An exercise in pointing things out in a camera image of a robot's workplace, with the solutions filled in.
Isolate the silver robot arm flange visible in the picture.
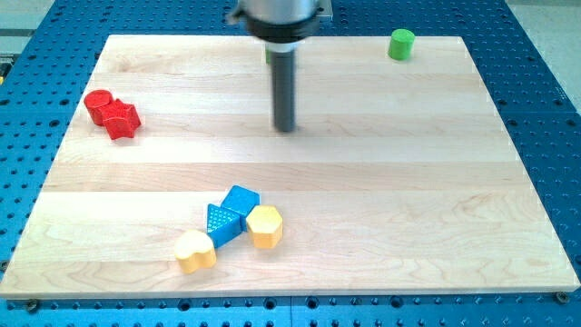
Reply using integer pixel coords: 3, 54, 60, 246
226, 0, 332, 44

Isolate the blue cube block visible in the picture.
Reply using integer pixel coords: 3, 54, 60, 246
221, 185, 261, 232

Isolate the yellow hexagon block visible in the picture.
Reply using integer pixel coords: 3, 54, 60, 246
246, 205, 283, 249

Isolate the blue triangle block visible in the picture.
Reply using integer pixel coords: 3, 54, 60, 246
206, 203, 241, 248

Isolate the light wooden board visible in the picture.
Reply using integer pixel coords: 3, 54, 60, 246
1, 35, 579, 299

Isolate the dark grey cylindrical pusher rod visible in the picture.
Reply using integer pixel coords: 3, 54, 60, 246
266, 43, 296, 133

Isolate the yellow heart block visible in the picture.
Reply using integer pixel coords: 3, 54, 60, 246
173, 230, 217, 273

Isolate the green cylinder block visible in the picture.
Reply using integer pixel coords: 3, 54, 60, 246
388, 28, 415, 61

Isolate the red star block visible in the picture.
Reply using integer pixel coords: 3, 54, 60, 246
101, 99, 141, 140

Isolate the red cylinder block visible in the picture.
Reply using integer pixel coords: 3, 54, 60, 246
84, 89, 113, 126

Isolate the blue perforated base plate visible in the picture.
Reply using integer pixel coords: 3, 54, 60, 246
1, 1, 580, 326

